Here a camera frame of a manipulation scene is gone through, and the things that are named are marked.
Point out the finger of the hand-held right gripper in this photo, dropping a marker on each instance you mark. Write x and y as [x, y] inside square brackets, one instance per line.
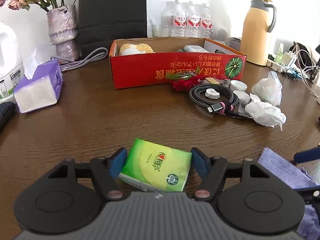
[312, 197]
[308, 155]

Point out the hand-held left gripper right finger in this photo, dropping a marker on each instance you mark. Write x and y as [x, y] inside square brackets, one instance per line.
[200, 163]

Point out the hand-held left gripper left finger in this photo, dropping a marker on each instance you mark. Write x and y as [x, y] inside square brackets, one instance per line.
[117, 163]

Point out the purple cloth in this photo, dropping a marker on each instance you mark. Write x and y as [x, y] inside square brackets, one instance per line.
[280, 170]

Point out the green tissue packet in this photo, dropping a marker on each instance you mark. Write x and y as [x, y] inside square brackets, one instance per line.
[155, 165]

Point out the white tissue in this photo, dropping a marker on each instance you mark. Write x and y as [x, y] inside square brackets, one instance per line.
[265, 112]

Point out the white round cap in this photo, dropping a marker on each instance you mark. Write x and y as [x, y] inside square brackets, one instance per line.
[212, 93]

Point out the red artificial flower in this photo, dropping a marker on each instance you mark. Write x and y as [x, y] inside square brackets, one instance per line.
[183, 83]

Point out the red cardboard box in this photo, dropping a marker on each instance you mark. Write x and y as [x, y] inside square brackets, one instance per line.
[162, 67]

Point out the small white round container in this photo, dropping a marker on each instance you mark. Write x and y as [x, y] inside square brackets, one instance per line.
[238, 85]

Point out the white plastic bag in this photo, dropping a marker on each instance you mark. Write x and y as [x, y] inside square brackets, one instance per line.
[267, 90]

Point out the white round disc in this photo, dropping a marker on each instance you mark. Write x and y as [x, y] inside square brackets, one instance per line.
[243, 97]

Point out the small wooden block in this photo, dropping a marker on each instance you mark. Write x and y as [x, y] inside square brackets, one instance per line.
[212, 80]

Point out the white power strip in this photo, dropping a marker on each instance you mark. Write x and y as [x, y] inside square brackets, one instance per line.
[277, 66]

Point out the white charger plug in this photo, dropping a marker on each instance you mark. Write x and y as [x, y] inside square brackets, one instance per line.
[289, 58]

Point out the dark bag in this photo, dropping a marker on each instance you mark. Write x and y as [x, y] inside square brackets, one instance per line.
[303, 51]

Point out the small green spray bottle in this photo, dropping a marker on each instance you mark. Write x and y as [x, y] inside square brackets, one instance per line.
[280, 55]

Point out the purple tissue pack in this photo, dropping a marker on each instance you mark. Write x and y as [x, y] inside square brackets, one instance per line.
[42, 87]

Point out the white wipes packet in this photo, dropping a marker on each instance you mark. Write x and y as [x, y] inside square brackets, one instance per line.
[193, 48]

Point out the yellow and white plush toy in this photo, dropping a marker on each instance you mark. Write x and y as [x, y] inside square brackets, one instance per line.
[136, 48]

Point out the dark blue case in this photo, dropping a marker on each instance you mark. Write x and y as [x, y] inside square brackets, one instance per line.
[6, 112]

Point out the small pale box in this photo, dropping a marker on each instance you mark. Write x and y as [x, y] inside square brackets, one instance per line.
[235, 42]

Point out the beige thermos jug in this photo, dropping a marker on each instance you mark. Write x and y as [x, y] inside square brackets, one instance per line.
[255, 35]

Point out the small white fan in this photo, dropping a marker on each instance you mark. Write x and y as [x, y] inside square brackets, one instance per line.
[222, 33]

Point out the clear glass cup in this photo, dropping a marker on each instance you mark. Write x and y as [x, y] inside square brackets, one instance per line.
[155, 30]

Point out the red label water bottle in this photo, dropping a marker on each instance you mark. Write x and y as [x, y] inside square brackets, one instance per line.
[207, 22]
[179, 20]
[194, 21]

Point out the mottled purple vase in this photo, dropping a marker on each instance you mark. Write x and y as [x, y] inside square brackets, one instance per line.
[62, 30]

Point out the unlabelled clear water bottle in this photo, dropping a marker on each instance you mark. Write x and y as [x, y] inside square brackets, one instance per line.
[167, 17]

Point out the white plastic jug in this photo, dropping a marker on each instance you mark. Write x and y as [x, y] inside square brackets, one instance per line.
[8, 60]

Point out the black paper bag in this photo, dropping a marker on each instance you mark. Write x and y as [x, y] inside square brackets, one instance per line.
[112, 12]

